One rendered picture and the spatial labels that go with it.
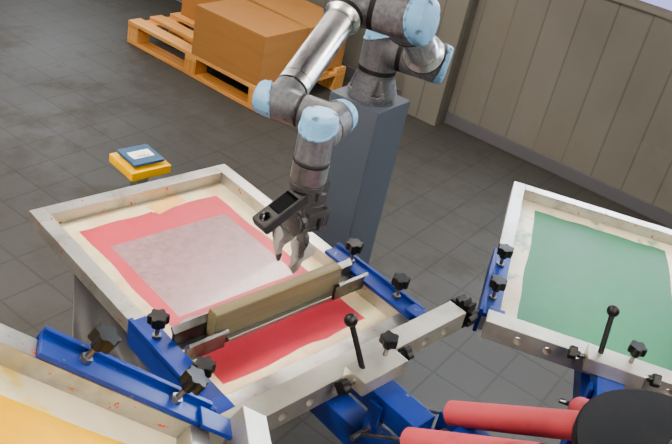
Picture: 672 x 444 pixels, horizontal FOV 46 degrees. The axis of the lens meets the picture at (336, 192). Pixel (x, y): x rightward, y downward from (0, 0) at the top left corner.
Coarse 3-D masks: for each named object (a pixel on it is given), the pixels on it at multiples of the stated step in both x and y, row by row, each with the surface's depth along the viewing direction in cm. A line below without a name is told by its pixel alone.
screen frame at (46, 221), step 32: (128, 192) 208; (160, 192) 214; (256, 192) 220; (32, 224) 193; (64, 256) 183; (320, 256) 202; (96, 288) 174; (384, 320) 182; (320, 352) 169; (256, 384) 157
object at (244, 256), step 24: (168, 216) 208; (192, 216) 210; (216, 216) 213; (240, 216) 215; (192, 240) 201; (216, 240) 203; (240, 240) 205; (264, 240) 207; (216, 264) 194; (240, 264) 196; (264, 264) 198; (288, 264) 200; (240, 288) 188; (312, 312) 185; (336, 312) 187; (288, 336) 176; (312, 336) 178
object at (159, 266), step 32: (128, 224) 202; (160, 224) 204; (128, 256) 190; (160, 256) 193; (192, 256) 195; (160, 288) 182; (192, 288) 184; (224, 288) 187; (224, 352) 168; (256, 352) 170; (288, 352) 172
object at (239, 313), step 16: (320, 272) 182; (336, 272) 184; (272, 288) 173; (288, 288) 174; (304, 288) 178; (320, 288) 183; (224, 304) 165; (240, 304) 166; (256, 304) 169; (272, 304) 173; (288, 304) 177; (208, 320) 165; (224, 320) 164; (240, 320) 168; (256, 320) 172
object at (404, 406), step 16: (384, 384) 156; (368, 400) 156; (384, 400) 153; (400, 400) 154; (416, 400) 154; (384, 416) 154; (400, 416) 150; (416, 416) 151; (432, 416) 151; (400, 432) 151
